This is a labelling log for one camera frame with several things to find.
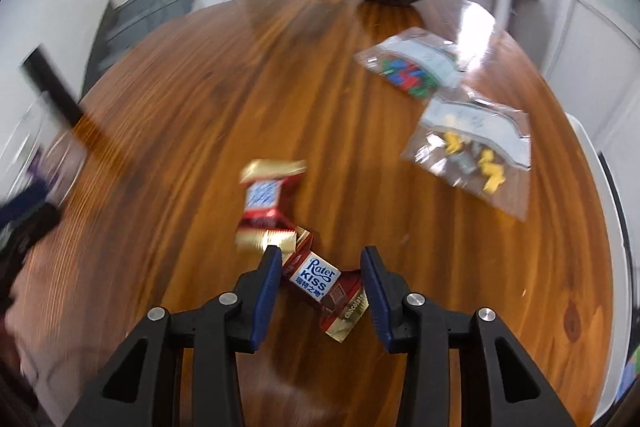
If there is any clear bag of colourful blocks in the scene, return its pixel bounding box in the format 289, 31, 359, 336
354, 27, 463, 100

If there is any red gold chocolate candy packet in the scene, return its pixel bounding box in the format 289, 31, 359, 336
235, 159, 308, 255
281, 227, 371, 344

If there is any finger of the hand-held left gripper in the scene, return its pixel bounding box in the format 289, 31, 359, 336
0, 184, 63, 268

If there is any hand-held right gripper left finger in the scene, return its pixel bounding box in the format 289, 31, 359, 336
62, 245, 284, 427

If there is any clear bag of yellow pieces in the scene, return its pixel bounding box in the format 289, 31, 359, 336
400, 89, 532, 222

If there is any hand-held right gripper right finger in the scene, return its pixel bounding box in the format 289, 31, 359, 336
360, 245, 578, 427

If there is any grey cabinet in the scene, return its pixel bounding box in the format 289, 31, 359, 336
82, 0, 226, 92

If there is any black bar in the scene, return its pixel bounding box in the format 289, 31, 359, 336
20, 46, 85, 128

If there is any clear plastic container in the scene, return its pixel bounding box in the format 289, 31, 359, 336
0, 104, 88, 212

